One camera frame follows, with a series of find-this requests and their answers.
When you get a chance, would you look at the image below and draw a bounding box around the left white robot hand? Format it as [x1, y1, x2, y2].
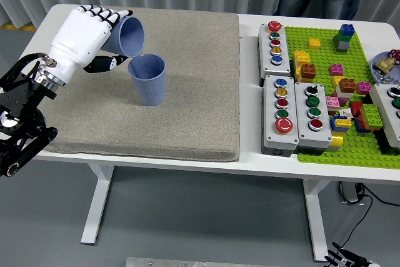
[46, 4, 134, 86]

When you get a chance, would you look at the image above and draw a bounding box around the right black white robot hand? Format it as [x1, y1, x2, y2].
[324, 241, 376, 267]

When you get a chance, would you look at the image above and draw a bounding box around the blue ribbed plastic cup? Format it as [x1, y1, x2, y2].
[99, 16, 146, 58]
[128, 53, 166, 107]

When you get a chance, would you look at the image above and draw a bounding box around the grey power strip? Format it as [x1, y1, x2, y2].
[336, 181, 365, 205]

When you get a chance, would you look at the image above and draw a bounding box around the grey-brown fabric mat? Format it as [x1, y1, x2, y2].
[31, 4, 241, 162]

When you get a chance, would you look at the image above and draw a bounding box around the grey box with black selector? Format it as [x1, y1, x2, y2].
[294, 81, 333, 155]

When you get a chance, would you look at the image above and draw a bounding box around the blue toy brick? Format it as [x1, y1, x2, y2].
[339, 23, 356, 37]
[330, 114, 351, 133]

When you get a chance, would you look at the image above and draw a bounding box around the large green toy brick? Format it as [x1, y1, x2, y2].
[359, 103, 384, 129]

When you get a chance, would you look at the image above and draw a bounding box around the grey five-button control box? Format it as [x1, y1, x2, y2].
[257, 21, 293, 87]
[261, 74, 300, 156]

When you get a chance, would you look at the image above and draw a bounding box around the red toy brick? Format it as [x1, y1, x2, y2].
[349, 101, 365, 118]

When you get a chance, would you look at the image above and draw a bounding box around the cream button control box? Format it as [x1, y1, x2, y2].
[368, 83, 400, 149]

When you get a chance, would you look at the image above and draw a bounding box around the white toy brick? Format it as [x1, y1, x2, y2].
[332, 87, 353, 101]

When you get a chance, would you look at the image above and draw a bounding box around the brown toy brick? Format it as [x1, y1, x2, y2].
[300, 63, 318, 79]
[339, 78, 357, 93]

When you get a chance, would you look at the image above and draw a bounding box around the white table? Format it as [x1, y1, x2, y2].
[0, 3, 400, 262]

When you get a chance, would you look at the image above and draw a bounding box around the pale blue dish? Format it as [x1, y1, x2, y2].
[371, 51, 400, 84]

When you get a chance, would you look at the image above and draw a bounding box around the brass pipe fitting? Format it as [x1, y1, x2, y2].
[374, 57, 395, 73]

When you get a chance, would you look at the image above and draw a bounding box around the green studded baseplate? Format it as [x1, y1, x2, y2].
[284, 26, 400, 170]

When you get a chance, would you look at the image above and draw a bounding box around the grey toy brick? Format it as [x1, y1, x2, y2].
[332, 36, 350, 53]

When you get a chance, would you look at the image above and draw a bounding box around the black power cable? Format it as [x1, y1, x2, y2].
[331, 182, 400, 257]

